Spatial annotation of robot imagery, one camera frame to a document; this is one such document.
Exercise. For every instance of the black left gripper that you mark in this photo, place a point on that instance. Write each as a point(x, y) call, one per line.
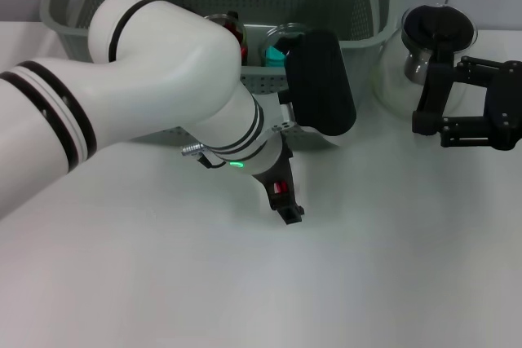
point(281, 168)

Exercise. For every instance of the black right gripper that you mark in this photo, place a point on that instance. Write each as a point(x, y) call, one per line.
point(507, 107)

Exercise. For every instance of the dark red toy brick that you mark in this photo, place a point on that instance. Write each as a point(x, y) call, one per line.
point(280, 188)

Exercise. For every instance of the teal toy brick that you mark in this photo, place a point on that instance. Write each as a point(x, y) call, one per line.
point(275, 58)

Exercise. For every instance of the glass jar with teal bricks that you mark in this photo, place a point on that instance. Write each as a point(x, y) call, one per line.
point(281, 34)

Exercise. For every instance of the glass teacup with black holder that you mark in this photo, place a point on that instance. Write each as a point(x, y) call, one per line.
point(236, 28)

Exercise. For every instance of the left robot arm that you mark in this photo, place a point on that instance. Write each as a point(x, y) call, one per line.
point(142, 87)

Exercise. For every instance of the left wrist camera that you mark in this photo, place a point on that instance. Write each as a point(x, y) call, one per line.
point(322, 83)

